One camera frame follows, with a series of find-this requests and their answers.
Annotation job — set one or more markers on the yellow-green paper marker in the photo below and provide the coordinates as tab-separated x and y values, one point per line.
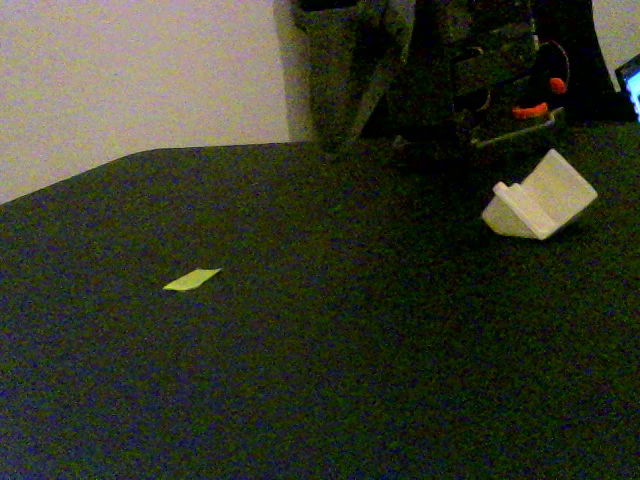
192	280

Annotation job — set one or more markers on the blue-lit screen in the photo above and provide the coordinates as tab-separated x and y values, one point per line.
632	87

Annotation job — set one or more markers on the black clamp with orange tips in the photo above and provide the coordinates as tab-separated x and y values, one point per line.
530	111

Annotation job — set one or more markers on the white plastic bracket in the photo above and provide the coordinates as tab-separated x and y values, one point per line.
540	210

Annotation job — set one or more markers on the dark blue desk mat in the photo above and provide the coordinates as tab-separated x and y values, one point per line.
300	350

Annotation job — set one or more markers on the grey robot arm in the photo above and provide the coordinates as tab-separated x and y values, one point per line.
490	65

